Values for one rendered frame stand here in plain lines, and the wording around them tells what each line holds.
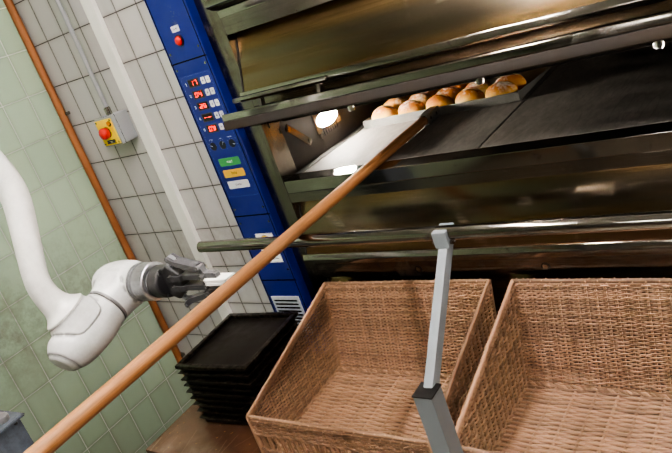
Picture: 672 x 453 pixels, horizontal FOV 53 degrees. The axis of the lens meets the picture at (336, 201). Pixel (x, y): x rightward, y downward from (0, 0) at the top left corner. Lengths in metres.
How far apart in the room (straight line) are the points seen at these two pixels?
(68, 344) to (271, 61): 0.88
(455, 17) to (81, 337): 1.07
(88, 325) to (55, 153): 1.15
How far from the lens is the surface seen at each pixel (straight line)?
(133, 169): 2.49
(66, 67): 2.54
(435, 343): 1.30
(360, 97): 1.57
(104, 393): 1.20
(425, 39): 1.60
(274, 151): 2.01
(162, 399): 2.89
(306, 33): 1.80
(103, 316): 1.60
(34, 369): 2.57
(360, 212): 1.93
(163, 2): 2.05
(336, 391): 2.06
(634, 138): 1.55
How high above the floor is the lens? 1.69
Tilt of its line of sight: 18 degrees down
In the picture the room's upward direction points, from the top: 20 degrees counter-clockwise
